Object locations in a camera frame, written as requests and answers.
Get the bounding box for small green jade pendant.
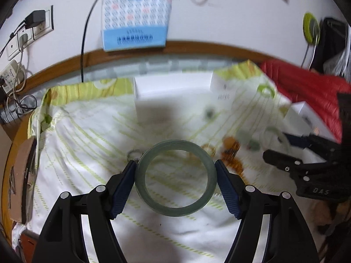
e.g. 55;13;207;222
236;130;261;151

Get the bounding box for green jade bangle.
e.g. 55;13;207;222
135;140;217;217

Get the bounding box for white open box right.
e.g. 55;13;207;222
284;101;337;142

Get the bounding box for pale green bangle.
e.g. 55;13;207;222
259;126;291;154

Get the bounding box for red down jacket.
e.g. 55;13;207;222
259;59;350;142

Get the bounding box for green patterned bed sheet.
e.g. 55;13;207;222
27;59;338;263

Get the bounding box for white vivo box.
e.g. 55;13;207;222
133;71;236;123

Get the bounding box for wooden bed headboard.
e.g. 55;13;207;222
19;40;273;95

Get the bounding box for white power strip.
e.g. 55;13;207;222
1;60;18;93

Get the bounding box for blue hanging tissue pack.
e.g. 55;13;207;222
102;0;172;52

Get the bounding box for black power adapter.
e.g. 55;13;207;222
24;10;46;29

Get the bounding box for orange amber bead bracelet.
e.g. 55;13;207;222
220;137;248;181

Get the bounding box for green round wall hook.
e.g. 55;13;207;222
303;12;320;44

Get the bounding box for small grey ring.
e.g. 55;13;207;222
126;148;145;162

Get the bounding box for tangled grey cables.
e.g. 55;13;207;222
5;60;38;117

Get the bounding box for black hanging cable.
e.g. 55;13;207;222
80;0;114;83

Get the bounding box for wall socket panel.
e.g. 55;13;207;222
5;5;54;61

